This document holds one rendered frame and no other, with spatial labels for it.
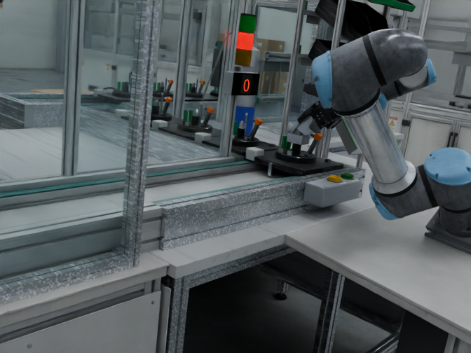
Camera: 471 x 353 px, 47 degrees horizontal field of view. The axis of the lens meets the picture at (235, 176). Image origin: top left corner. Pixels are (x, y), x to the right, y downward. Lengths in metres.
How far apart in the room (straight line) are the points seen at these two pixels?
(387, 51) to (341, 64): 0.10
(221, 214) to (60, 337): 0.49
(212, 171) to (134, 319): 0.65
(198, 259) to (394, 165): 0.53
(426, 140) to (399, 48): 4.60
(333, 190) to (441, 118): 4.15
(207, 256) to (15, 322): 0.44
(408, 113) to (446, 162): 4.34
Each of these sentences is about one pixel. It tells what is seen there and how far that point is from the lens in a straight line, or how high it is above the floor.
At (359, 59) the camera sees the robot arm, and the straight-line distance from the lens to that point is 1.19.
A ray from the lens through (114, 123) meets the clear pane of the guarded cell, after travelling 1.05.
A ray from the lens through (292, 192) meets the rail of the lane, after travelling 1.58.
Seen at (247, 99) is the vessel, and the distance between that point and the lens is 2.74.
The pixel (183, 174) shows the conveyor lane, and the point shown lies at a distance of 1.61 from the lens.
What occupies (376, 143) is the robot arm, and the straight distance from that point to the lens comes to 1.33.
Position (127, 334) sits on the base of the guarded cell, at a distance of 1.21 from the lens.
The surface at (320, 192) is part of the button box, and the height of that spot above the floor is 0.94.
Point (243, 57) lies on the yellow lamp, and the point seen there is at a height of 1.29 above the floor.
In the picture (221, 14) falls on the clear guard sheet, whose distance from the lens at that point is 1.70.
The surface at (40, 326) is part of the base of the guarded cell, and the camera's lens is 1.08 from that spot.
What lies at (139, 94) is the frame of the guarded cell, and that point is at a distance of 1.06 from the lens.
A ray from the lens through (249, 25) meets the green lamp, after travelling 1.72.
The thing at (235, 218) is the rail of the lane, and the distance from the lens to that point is 1.40.
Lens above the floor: 1.35
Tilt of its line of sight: 14 degrees down
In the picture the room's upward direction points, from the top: 7 degrees clockwise
